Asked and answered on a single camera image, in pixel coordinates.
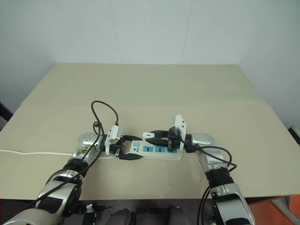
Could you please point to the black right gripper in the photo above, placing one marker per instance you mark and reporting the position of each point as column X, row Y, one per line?
column 173, row 140

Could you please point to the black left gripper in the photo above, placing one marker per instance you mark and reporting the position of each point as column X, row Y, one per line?
column 118, row 148

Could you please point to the white charger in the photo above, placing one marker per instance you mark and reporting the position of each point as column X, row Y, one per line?
column 147, row 135

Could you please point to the white power strip blue sockets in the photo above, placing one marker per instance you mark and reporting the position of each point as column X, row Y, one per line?
column 159, row 153

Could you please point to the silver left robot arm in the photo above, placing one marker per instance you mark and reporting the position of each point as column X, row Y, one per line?
column 58, row 187

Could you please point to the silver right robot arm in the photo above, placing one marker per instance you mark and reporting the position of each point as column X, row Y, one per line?
column 234, row 199

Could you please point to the dark rounded shape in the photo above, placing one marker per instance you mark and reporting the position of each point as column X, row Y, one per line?
column 123, row 216
column 176, row 215

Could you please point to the dark object at room edge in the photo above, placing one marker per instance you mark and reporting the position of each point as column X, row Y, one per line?
column 4, row 112

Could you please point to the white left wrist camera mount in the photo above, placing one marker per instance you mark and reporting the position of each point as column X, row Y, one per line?
column 113, row 136

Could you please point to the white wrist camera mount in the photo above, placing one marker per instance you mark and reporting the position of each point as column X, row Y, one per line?
column 179, row 124
column 113, row 136

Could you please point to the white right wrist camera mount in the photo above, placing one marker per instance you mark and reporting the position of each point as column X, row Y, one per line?
column 179, row 124

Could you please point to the black bracket with metal clip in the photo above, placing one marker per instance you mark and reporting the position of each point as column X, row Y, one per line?
column 92, row 214

